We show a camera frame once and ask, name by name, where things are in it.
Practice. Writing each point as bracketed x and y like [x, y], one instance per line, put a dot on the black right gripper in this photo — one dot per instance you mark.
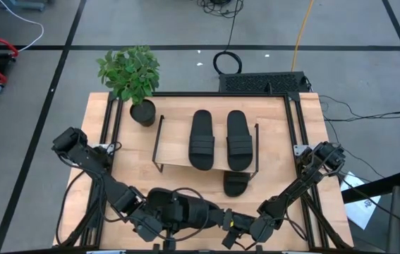
[243, 224]

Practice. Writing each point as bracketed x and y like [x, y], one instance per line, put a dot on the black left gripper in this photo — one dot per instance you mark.
[171, 215]

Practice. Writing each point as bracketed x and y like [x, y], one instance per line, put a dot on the black rubber slide sandal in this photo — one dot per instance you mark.
[239, 141]
[201, 141]
[213, 215]
[236, 185]

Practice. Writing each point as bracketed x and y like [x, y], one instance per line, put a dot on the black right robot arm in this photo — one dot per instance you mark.
[302, 183]

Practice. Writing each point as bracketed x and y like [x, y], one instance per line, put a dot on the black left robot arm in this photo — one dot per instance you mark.
[111, 187]

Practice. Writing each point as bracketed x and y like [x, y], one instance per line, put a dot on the yellow tag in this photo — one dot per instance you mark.
[232, 223]

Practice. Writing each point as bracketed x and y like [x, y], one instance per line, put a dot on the black plant pot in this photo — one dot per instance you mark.
[144, 114]

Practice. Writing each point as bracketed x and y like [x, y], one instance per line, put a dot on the white paper sheet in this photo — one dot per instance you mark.
[362, 211]

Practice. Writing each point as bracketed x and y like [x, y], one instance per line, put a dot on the black perforated computer case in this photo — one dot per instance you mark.
[261, 83]

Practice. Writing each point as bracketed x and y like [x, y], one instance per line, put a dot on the green leafy plant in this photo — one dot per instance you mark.
[129, 72]

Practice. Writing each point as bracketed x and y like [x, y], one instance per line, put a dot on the grey blue equipment base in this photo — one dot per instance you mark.
[27, 3]

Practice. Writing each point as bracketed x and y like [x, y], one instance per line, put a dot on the wooden shelf black metal frame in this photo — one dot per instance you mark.
[173, 144]

